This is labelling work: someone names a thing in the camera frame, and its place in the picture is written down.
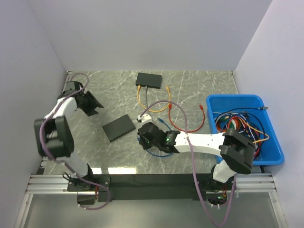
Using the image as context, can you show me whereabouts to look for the aluminium frame rail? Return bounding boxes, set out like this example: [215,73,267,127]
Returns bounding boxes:
[26,173,276,194]

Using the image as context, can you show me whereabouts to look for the white cable in bin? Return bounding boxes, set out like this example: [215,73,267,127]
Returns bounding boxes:
[211,111,250,133]

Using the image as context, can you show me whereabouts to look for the black network switch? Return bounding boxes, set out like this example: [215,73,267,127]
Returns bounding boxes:
[102,114,136,142]
[135,72,162,89]

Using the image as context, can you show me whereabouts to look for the green cable coil in bin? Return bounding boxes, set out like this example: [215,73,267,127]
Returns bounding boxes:
[218,118,238,143]

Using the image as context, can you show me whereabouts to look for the red ethernet cable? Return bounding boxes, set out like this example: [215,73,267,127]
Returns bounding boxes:
[168,104,206,133]

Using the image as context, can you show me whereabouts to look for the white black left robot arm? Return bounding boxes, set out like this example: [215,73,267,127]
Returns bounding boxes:
[34,81,103,191]

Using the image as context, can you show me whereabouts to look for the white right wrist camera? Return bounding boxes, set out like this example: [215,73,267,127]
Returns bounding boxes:
[137,114,152,124]

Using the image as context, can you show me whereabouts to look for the yellow ethernet cable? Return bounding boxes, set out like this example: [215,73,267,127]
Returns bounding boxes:
[136,85,172,113]

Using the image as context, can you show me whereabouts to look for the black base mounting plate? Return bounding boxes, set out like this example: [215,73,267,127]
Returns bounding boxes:
[67,173,233,202]

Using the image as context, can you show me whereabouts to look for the orange cable in bin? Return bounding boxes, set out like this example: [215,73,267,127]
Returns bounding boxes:
[227,116,270,144]

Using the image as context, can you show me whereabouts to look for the blue ethernet cable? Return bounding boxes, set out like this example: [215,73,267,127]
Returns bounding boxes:
[144,118,175,158]

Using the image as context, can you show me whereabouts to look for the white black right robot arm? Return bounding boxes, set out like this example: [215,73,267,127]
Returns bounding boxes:
[137,122,255,190]

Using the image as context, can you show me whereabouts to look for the black cable in bin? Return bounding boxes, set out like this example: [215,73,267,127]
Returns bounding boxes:
[215,106,268,133]

